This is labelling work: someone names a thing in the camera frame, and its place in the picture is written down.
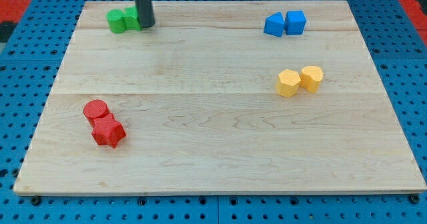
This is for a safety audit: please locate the light wooden board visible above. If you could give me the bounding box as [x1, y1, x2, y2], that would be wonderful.
[13, 1, 426, 197]

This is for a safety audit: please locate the yellow hexagon block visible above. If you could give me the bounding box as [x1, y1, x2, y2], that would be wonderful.
[276, 69, 301, 97]

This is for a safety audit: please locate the blue triangular block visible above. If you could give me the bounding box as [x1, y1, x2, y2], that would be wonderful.
[264, 12, 285, 37]

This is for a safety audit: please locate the yellow heart block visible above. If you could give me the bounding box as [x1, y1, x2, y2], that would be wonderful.
[300, 66, 324, 93]

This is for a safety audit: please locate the red star block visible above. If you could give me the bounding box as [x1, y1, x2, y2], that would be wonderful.
[91, 113, 127, 149]

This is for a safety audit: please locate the blue cube block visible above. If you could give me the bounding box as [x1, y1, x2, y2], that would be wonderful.
[285, 11, 306, 35]

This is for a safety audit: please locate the red cylinder block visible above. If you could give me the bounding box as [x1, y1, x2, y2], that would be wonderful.
[83, 99, 110, 127]

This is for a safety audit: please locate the green angular block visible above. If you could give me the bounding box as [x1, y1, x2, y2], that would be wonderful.
[123, 6, 141, 31]

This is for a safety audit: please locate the green cylinder block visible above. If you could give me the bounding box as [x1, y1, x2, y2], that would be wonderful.
[106, 9, 127, 33]

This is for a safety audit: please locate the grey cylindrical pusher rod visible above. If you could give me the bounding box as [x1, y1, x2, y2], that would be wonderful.
[134, 0, 155, 28]

